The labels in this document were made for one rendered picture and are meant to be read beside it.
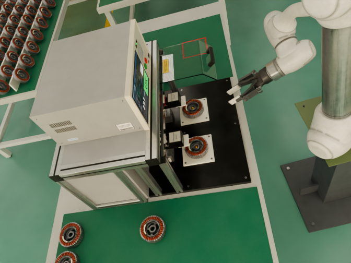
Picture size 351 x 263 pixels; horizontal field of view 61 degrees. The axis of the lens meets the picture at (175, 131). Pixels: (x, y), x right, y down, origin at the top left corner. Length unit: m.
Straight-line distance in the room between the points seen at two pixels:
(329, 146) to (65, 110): 0.96
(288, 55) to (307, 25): 1.85
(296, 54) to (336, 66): 0.39
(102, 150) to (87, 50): 0.41
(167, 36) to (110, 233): 1.35
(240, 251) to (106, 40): 1.00
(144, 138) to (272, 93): 1.67
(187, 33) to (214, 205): 1.23
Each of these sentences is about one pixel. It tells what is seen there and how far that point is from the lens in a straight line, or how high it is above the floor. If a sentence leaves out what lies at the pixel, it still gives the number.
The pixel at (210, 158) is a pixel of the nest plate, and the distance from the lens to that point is 1.42.
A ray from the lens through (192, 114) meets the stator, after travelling 1.54.
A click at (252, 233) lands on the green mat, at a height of 0.75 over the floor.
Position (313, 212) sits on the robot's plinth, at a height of 0.02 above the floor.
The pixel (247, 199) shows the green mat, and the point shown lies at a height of 0.75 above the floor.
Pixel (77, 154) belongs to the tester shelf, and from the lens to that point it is 1.25.
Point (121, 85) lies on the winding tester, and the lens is 1.07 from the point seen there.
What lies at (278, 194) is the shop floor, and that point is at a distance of 2.17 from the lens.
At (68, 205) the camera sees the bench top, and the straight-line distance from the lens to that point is 1.64.
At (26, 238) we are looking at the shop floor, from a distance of 2.73.
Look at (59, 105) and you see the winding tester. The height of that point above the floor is 1.32.
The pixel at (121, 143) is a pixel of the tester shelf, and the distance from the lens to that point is 1.18.
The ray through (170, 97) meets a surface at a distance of 1.51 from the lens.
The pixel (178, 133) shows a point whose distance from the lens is 1.36.
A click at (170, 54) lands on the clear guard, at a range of 1.51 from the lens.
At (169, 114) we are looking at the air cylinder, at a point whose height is 0.82.
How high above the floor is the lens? 2.01
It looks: 52 degrees down
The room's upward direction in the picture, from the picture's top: 25 degrees counter-clockwise
